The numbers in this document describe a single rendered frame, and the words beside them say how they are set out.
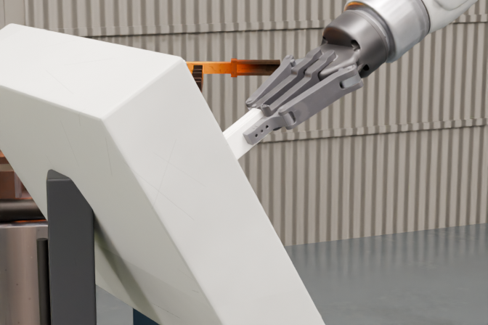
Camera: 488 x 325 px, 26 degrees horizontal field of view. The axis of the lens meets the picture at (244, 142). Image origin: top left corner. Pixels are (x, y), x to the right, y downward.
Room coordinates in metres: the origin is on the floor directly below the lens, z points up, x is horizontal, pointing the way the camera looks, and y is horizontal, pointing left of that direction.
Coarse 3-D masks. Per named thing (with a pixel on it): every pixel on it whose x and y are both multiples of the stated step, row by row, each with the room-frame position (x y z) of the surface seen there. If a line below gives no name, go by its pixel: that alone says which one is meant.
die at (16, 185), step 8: (0, 152) 1.42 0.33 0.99; (0, 160) 1.39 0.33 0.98; (0, 168) 1.36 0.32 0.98; (8, 168) 1.36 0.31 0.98; (0, 176) 1.35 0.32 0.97; (8, 176) 1.35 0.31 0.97; (16, 176) 1.38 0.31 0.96; (0, 184) 1.35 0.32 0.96; (8, 184) 1.35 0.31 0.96; (16, 184) 1.38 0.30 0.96; (0, 192) 1.35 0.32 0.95; (8, 192) 1.35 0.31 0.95; (16, 192) 1.37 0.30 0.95
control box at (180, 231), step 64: (0, 64) 0.95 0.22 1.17; (64, 64) 0.87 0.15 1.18; (128, 64) 0.81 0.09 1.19; (0, 128) 0.99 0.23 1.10; (64, 128) 0.82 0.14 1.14; (128, 128) 0.75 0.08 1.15; (192, 128) 0.78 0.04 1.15; (128, 192) 0.78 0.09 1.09; (192, 192) 0.78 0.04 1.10; (128, 256) 0.90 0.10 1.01; (192, 256) 0.78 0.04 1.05; (256, 256) 0.81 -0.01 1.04; (192, 320) 0.85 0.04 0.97; (256, 320) 0.81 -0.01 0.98; (320, 320) 0.85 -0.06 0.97
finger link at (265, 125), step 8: (288, 112) 1.12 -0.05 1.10; (264, 120) 1.12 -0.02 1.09; (272, 120) 1.12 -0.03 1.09; (280, 120) 1.12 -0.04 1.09; (288, 120) 1.12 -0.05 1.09; (248, 128) 1.12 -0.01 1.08; (256, 128) 1.11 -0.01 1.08; (264, 128) 1.12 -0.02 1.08; (272, 128) 1.13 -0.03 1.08; (248, 136) 1.11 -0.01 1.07; (256, 136) 1.12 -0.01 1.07
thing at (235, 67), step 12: (240, 60) 2.19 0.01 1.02; (252, 60) 2.19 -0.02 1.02; (264, 60) 2.19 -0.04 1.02; (276, 60) 2.19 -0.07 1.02; (204, 72) 2.18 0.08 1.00; (216, 72) 2.18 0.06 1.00; (228, 72) 2.18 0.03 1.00; (240, 72) 2.18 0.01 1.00; (252, 72) 2.18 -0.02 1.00; (264, 72) 2.18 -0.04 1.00
